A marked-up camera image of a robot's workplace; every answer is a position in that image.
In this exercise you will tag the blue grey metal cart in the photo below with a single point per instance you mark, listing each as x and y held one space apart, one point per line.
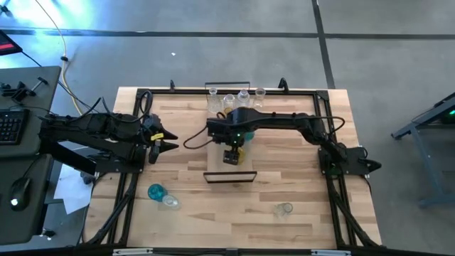
414 134

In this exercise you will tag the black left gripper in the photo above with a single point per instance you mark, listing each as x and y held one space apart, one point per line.
151 128

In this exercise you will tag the dark grey desk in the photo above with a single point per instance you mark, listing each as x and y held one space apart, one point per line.
32 227
35 76

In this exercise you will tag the white paper sheet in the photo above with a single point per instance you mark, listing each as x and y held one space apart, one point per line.
73 193

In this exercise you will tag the silver corner bracket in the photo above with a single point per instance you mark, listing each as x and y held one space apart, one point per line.
330 252
132 251

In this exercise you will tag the black table clamp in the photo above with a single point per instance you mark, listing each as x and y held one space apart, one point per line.
283 84
172 86

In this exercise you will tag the black desk beam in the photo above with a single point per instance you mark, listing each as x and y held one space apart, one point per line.
74 161

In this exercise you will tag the black desk clamp stand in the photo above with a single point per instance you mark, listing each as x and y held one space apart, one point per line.
19 93

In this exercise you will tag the black keyboard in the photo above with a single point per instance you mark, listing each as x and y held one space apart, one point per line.
12 126

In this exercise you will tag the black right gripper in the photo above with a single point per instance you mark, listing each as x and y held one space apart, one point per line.
232 144

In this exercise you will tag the black device red display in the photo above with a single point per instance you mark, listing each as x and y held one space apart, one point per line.
7 41

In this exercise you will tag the clear ribbed glass bottle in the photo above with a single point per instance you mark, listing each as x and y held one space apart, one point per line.
243 96

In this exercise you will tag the black desk foot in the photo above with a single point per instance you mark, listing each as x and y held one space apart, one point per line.
48 233

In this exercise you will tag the teal embossed glass vase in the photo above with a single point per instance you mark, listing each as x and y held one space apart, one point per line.
250 136
156 192

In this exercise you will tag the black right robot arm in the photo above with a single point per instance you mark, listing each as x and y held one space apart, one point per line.
284 121

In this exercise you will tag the tall clear glass vase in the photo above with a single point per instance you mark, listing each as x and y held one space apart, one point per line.
260 93

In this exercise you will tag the black aluminium table frame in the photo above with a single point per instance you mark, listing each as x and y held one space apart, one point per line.
298 92

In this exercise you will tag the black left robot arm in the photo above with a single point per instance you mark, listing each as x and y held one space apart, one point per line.
89 131

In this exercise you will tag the small clear glass vase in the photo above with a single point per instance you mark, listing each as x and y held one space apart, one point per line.
283 209
171 202

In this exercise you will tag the clear ribbed glass jar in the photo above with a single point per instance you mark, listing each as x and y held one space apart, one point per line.
229 100

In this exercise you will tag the black computer mouse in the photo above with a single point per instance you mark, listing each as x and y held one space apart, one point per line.
21 190

